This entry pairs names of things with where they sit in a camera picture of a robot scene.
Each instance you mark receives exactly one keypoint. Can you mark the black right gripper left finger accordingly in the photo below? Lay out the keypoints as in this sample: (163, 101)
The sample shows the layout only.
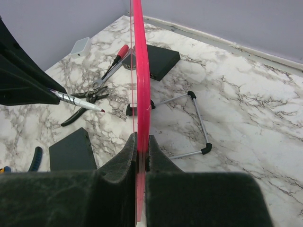
(105, 197)

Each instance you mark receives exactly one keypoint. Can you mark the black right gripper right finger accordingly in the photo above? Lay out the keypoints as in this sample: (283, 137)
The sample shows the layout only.
(175, 198)

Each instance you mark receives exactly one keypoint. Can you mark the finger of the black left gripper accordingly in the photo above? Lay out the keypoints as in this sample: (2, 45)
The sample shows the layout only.
(22, 82)

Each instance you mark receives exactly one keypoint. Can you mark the white whiteboard marker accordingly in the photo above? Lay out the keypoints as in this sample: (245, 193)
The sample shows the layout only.
(76, 101)

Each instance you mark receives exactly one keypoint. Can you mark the pink framed whiteboard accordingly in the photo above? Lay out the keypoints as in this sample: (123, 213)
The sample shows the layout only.
(143, 100)

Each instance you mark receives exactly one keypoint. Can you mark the small white square box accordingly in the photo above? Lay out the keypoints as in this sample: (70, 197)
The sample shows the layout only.
(81, 48)

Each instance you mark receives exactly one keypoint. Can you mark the black flat network switch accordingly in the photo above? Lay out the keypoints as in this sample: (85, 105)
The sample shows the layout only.
(72, 153)

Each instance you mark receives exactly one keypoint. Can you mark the black handled wire stripper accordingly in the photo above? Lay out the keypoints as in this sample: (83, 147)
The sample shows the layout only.
(89, 96)

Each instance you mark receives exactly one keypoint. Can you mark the blue handled cutting pliers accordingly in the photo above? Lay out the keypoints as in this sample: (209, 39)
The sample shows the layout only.
(36, 161)

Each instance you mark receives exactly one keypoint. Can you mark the red handled wrench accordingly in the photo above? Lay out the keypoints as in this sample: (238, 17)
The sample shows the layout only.
(122, 54)

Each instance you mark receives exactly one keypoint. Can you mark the black rear network switch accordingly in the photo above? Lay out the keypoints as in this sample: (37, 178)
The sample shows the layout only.
(161, 61)

